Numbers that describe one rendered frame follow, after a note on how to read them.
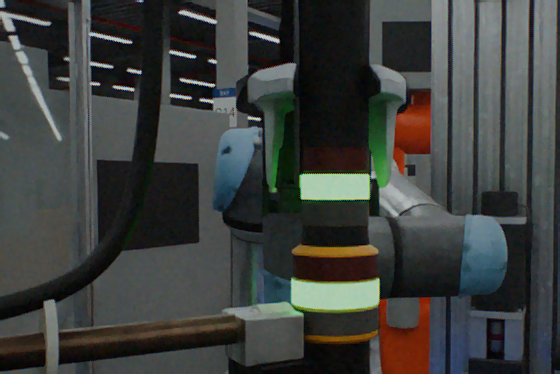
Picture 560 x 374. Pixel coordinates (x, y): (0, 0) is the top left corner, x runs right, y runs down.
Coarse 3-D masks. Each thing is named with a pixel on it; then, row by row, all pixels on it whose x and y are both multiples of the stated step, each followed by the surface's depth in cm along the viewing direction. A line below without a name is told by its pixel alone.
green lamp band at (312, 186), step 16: (304, 176) 34; (320, 176) 34; (336, 176) 33; (352, 176) 34; (368, 176) 35; (304, 192) 34; (320, 192) 34; (336, 192) 33; (352, 192) 34; (368, 192) 35
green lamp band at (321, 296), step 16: (304, 288) 34; (320, 288) 33; (336, 288) 33; (352, 288) 33; (368, 288) 34; (304, 304) 34; (320, 304) 33; (336, 304) 33; (352, 304) 33; (368, 304) 34
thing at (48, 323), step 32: (160, 0) 30; (160, 32) 30; (160, 64) 30; (160, 96) 30; (128, 192) 30; (128, 224) 30; (96, 256) 29; (32, 288) 28; (64, 288) 28; (0, 320) 28
